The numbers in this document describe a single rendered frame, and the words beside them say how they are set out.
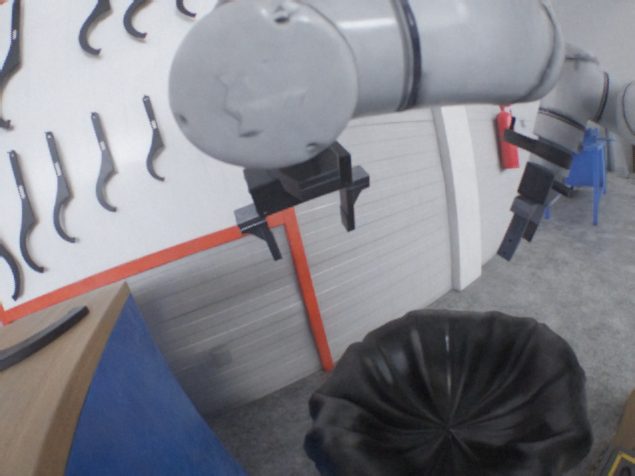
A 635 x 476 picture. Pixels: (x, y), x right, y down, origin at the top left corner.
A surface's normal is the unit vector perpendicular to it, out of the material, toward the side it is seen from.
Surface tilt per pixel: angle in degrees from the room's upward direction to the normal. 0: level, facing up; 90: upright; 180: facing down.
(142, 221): 90
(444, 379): 42
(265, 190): 123
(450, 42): 113
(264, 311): 90
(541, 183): 83
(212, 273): 90
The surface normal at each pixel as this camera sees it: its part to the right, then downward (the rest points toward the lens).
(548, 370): -0.85, -0.52
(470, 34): 0.05, 0.51
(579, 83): -0.66, 0.36
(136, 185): 0.45, 0.14
